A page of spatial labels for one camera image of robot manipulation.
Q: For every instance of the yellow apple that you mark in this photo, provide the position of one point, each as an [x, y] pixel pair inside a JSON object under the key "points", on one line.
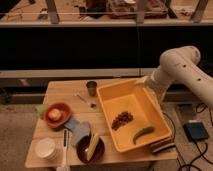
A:
{"points": [[54, 114]]}

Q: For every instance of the small metal spoon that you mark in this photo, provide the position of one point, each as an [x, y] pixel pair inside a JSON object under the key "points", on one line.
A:
{"points": [[90, 104]]}

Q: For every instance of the dark grape bunch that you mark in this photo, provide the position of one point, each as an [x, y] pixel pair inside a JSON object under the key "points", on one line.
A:
{"points": [[121, 119]]}

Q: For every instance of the dark metal cup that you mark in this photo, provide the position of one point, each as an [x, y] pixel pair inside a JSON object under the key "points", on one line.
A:
{"points": [[91, 87]]}

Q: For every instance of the red bowl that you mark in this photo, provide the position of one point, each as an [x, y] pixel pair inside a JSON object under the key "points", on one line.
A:
{"points": [[66, 115]]}

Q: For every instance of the green sponge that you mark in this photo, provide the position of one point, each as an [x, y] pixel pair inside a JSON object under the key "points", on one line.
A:
{"points": [[40, 110]]}

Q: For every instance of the white handled knife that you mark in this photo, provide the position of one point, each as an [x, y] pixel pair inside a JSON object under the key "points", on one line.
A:
{"points": [[64, 166]]}

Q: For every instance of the blue grey cloth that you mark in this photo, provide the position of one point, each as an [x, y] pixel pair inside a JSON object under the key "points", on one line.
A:
{"points": [[79, 130]]}

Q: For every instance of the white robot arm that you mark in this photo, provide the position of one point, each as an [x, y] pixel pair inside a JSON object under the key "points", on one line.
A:
{"points": [[179, 64]]}

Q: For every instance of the yellow corn cob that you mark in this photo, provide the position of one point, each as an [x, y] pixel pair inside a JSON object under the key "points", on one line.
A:
{"points": [[92, 146]]}

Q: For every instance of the yellow plastic bin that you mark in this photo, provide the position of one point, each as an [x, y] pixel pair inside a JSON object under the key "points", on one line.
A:
{"points": [[123, 96]]}

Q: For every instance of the dark brown bowl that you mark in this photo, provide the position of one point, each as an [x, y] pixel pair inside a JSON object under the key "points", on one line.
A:
{"points": [[83, 146]]}

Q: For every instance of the black foot pedal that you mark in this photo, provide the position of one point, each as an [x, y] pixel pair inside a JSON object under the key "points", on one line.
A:
{"points": [[195, 131]]}

